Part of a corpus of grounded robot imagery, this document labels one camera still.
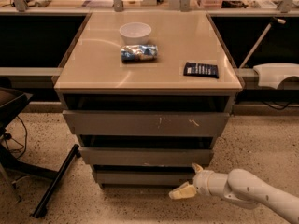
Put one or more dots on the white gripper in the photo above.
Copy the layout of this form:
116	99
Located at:
202	181

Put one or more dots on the grey drawer cabinet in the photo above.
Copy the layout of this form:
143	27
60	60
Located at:
94	78

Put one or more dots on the grey bottom drawer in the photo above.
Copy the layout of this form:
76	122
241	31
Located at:
159	179

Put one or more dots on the grey top drawer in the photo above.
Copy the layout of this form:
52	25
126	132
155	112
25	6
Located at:
142	123

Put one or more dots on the blue white snack bag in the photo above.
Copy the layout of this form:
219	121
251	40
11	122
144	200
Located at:
136	53

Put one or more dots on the white pole with black tip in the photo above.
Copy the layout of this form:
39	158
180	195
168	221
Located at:
273	21

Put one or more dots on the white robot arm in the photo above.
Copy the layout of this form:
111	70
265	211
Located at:
240	188

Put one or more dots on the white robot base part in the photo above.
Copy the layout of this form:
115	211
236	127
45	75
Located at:
272	74

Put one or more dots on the white bowl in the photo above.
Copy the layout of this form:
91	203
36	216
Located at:
135	33

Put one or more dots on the grey drawer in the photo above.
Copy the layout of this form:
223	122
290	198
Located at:
145	156
159	179
142	123

